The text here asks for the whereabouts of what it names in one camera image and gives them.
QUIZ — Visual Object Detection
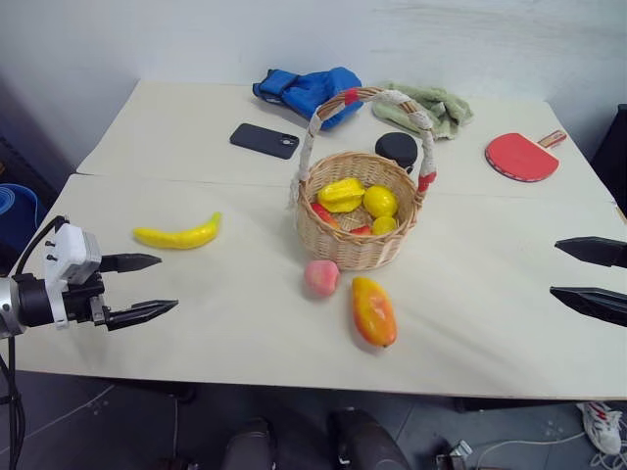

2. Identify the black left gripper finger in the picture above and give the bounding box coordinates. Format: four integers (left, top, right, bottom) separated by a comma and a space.
104, 299, 179, 333
99, 253, 163, 274

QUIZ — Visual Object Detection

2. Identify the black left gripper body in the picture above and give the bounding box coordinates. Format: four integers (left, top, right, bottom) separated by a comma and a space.
61, 270, 111, 325

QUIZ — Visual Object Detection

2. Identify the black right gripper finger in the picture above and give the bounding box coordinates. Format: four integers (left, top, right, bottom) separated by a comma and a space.
549, 286, 627, 329
555, 236, 627, 269

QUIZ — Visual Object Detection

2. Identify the red orange fruit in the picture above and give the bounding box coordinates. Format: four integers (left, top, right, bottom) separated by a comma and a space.
311, 202, 342, 231

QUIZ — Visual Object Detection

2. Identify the yellow banana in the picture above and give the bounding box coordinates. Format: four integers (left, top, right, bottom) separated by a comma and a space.
132, 211, 223, 251

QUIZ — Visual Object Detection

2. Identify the black chair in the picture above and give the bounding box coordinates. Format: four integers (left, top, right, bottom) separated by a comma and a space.
590, 103, 627, 212

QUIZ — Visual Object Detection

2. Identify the red table tennis paddle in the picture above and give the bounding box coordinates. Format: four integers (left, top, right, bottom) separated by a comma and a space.
484, 129, 568, 184

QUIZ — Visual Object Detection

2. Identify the white red sneaker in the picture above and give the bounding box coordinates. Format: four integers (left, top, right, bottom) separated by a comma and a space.
575, 400, 623, 455

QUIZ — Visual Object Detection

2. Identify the dark rounded robot leg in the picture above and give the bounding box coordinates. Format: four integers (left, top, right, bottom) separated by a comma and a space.
222, 417, 275, 470
328, 406, 410, 470

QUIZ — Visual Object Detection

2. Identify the black smartphone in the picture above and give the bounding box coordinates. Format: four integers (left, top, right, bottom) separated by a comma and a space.
229, 122, 301, 162

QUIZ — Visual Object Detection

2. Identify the pink peach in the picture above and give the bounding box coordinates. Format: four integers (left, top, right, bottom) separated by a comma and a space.
304, 259, 341, 298

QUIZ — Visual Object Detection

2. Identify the small metal floor object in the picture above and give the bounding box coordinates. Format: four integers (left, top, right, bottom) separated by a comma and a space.
434, 439, 474, 470

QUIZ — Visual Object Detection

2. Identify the green towel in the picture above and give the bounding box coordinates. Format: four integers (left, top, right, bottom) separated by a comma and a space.
370, 81, 475, 142

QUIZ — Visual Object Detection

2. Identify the orange yellow mango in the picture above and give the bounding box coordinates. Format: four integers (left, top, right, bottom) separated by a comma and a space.
351, 276, 398, 349

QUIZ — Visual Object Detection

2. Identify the large yellow lemon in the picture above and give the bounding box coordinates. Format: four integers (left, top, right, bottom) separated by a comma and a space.
362, 184, 399, 217

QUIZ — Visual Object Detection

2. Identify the yellow starfruit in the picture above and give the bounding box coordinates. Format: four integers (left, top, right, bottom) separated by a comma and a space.
316, 178, 366, 214

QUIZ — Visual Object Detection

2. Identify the black round case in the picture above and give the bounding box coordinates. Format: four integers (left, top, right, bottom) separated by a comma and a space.
374, 130, 423, 175

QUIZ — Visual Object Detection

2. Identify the blue boxing glove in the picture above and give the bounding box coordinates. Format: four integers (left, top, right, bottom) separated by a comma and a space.
252, 67, 364, 131

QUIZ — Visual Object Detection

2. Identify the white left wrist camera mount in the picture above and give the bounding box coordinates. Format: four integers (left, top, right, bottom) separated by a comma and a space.
42, 223, 103, 330

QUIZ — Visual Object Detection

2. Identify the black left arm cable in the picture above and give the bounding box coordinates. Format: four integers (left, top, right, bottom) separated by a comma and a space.
0, 214, 68, 470

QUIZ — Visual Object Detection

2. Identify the wicker basket with handle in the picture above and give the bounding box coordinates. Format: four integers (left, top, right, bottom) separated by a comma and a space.
286, 86, 438, 272

